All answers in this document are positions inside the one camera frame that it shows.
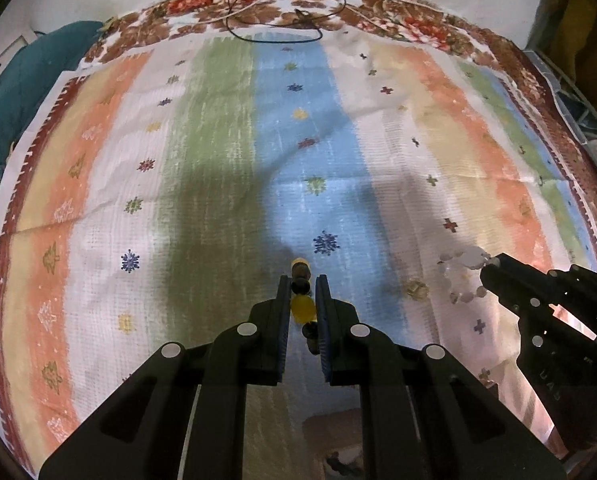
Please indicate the teal pillow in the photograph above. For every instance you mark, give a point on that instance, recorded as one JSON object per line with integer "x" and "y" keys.
{"x": 8, "y": 85}

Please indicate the white headboard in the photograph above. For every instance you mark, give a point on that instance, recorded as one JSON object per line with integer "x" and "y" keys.
{"x": 8, "y": 55}

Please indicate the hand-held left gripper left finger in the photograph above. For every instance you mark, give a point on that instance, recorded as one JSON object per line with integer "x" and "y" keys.
{"x": 281, "y": 330}

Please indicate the rectangular metal tin box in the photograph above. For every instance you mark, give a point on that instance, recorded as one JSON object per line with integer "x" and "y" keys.
{"x": 333, "y": 430}

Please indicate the grey plaid fabric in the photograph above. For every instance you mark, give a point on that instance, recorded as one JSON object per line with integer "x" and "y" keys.
{"x": 578, "y": 105}

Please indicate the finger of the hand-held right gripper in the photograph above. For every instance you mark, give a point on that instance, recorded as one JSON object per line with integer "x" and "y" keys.
{"x": 523, "y": 275}
{"x": 508, "y": 292}

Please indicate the mustard yellow garment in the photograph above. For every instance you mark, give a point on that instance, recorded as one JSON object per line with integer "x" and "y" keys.
{"x": 588, "y": 25}

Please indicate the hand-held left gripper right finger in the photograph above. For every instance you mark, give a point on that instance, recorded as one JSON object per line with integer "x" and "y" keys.
{"x": 324, "y": 330}

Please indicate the striped colourful cloth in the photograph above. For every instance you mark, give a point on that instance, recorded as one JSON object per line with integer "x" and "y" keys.
{"x": 303, "y": 160}

